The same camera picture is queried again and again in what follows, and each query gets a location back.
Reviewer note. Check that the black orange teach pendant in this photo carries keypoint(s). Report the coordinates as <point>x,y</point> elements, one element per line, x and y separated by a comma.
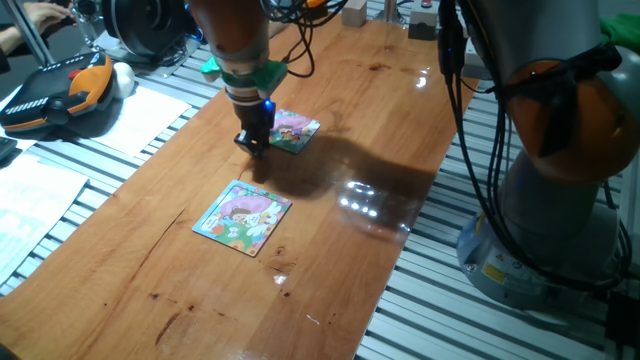
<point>55,95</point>

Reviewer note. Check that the grey box green button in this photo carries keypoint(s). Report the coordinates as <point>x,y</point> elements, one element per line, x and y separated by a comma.
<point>468,57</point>

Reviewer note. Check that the grey black box red button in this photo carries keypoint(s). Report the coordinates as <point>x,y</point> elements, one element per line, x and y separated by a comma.
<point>424,22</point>

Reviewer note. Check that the grey metal tripod leg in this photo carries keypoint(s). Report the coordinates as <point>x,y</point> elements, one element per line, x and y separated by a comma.
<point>30,32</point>
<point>86,27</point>

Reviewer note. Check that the green cloth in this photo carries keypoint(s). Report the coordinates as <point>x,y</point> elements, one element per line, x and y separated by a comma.
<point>622,32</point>

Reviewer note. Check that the black round reel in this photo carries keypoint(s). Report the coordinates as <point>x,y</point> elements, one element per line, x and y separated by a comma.
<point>145,25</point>

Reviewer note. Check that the white paper sheet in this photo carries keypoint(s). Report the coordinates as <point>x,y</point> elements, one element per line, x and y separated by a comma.
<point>140,117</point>
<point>35,210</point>

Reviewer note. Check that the butterfly jigsaw puzzle missing piece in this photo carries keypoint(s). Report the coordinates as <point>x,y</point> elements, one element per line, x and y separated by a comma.
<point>296,132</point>

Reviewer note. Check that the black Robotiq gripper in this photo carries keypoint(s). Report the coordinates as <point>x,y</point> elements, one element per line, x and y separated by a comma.
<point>256,120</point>

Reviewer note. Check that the bystander bare hand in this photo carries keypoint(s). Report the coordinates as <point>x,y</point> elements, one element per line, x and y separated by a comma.
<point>47,17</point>

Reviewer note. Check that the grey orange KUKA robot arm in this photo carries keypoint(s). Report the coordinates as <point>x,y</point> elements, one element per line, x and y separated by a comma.
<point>565,125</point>

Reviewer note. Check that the glossy wooden board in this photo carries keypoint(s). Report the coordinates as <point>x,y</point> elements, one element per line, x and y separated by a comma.
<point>150,300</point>

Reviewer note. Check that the beige rectangular block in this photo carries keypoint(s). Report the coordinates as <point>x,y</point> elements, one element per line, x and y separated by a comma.
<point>354,12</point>

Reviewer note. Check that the complete butterfly puzzle card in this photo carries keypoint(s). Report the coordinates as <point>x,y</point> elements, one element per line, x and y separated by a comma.
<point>242,220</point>

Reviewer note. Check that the orange button box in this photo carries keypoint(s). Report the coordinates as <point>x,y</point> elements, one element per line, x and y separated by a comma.
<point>316,3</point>

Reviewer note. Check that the aluminium frame post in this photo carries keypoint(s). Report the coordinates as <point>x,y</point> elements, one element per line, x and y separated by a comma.
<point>390,10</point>

